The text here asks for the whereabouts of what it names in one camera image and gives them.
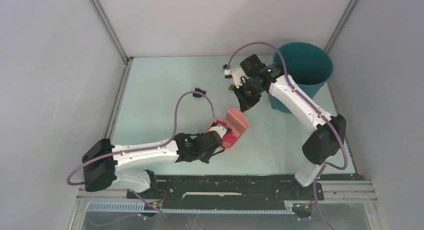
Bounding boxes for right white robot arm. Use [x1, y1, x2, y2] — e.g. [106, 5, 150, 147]
[224, 54, 347, 199]

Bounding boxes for large black paper scrap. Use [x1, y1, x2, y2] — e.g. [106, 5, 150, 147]
[192, 87, 207, 98]

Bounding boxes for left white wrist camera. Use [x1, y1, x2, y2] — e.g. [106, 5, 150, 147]
[208, 122, 228, 138]

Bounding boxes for pink plastic hand brush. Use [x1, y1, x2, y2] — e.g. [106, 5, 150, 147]
[225, 107, 249, 137]

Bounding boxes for pink plastic dustpan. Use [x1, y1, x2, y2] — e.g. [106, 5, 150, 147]
[206, 117, 242, 149]

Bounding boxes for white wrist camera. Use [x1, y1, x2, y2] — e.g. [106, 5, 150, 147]
[223, 64, 248, 89]
[208, 122, 228, 138]

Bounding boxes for magenta paper scrap large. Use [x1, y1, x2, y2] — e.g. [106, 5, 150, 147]
[216, 120, 237, 144]

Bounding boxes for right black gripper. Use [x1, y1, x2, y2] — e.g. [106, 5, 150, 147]
[233, 79, 265, 112]

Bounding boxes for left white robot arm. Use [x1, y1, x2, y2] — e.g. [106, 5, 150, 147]
[82, 125, 228, 198]

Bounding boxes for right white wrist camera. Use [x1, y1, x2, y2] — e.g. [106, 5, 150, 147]
[223, 64, 248, 89]

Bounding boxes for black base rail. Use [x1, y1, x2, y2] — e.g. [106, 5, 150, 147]
[139, 174, 324, 212]

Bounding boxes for teal plastic bucket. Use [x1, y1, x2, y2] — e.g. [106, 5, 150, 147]
[278, 42, 334, 98]

